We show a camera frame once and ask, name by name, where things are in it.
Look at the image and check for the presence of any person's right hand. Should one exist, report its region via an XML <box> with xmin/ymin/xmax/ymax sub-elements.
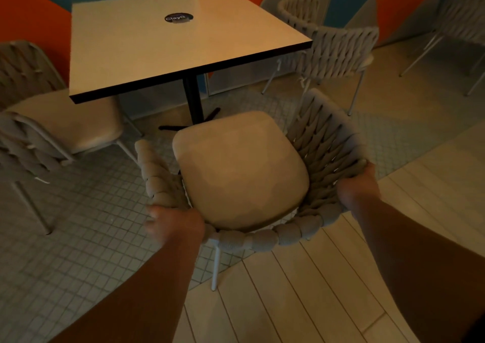
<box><xmin>336</xmin><ymin>159</ymin><xmax>381</xmax><ymax>208</ymax></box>

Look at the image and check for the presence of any person's left hand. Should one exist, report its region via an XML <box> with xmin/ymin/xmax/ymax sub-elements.
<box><xmin>144</xmin><ymin>205</ymin><xmax>206</xmax><ymax>247</ymax></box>

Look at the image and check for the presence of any grey woven rope chair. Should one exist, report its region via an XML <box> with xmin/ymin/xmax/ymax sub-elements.
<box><xmin>399</xmin><ymin>0</ymin><xmax>485</xmax><ymax>97</ymax></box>
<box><xmin>134</xmin><ymin>88</ymin><xmax>370</xmax><ymax>292</ymax></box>
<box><xmin>0</xmin><ymin>40</ymin><xmax>144</xmax><ymax>236</ymax></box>
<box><xmin>261</xmin><ymin>0</ymin><xmax>380</xmax><ymax>117</ymax></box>

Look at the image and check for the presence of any person's left forearm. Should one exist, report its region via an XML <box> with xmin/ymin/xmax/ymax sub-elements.
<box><xmin>49</xmin><ymin>237</ymin><xmax>202</xmax><ymax>343</ymax></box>

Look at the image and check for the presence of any person's right forearm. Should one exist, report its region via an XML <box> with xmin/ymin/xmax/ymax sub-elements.
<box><xmin>344</xmin><ymin>192</ymin><xmax>485</xmax><ymax>343</ymax></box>

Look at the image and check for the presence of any white square table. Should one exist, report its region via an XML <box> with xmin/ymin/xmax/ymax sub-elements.
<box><xmin>69</xmin><ymin>0</ymin><xmax>313</xmax><ymax>132</ymax></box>

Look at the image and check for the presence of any round black sticker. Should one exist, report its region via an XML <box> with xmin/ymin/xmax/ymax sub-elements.
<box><xmin>164</xmin><ymin>12</ymin><xmax>194</xmax><ymax>24</ymax></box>

